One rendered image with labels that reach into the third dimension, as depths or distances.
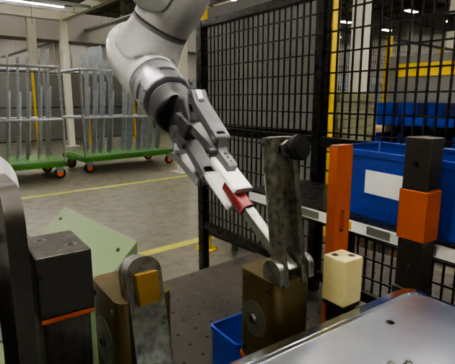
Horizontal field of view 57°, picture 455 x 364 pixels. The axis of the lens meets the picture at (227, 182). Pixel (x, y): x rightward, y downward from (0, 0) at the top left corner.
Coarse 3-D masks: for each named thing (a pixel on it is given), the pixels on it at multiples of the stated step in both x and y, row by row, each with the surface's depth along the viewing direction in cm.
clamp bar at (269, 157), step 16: (272, 144) 47; (288, 144) 45; (304, 144) 46; (272, 160) 47; (288, 160) 49; (272, 176) 47; (288, 176) 49; (272, 192) 48; (288, 192) 49; (272, 208) 48; (288, 208) 49; (272, 224) 48; (288, 224) 49; (272, 240) 49; (288, 240) 49; (272, 256) 49; (304, 256) 49; (304, 272) 49
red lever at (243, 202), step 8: (224, 184) 57; (232, 192) 56; (232, 200) 56; (240, 200) 55; (248, 200) 55; (240, 208) 54; (248, 208) 54; (248, 216) 53; (256, 216) 53; (248, 224) 54; (256, 224) 52; (264, 224) 53; (256, 232) 52; (264, 232) 52; (264, 240) 51; (288, 256) 50; (288, 264) 49; (296, 264) 49; (288, 272) 49
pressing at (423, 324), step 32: (352, 320) 50; (384, 320) 50; (416, 320) 50; (448, 320) 50; (256, 352) 43; (288, 352) 43; (320, 352) 43; (352, 352) 43; (384, 352) 43; (416, 352) 43; (448, 352) 43
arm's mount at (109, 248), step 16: (64, 208) 107; (64, 224) 101; (80, 224) 97; (96, 224) 94; (96, 240) 89; (112, 240) 86; (128, 240) 83; (96, 256) 85; (112, 256) 82; (96, 272) 81; (96, 336) 78; (0, 352) 80; (96, 352) 79
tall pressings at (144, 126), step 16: (96, 48) 772; (96, 64) 742; (96, 80) 745; (112, 80) 764; (96, 96) 747; (112, 96) 767; (96, 112) 750; (112, 112) 769; (128, 112) 816; (96, 128) 753; (112, 128) 774; (128, 128) 819; (144, 128) 830; (160, 128) 845; (96, 144) 759; (112, 144) 779; (128, 144) 821; (144, 144) 833
